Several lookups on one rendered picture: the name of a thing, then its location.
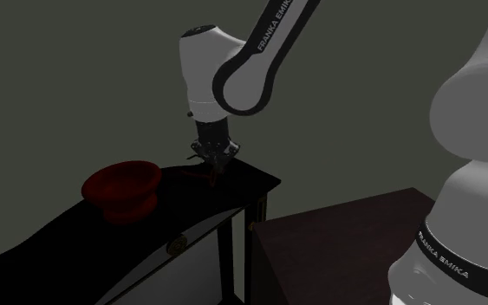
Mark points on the thin red utensil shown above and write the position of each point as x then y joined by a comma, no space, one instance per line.
212,179

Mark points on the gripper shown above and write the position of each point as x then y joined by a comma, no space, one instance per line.
212,131

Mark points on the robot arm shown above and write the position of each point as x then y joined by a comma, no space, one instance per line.
203,72

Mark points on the red bowl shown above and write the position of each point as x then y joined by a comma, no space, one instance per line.
121,186

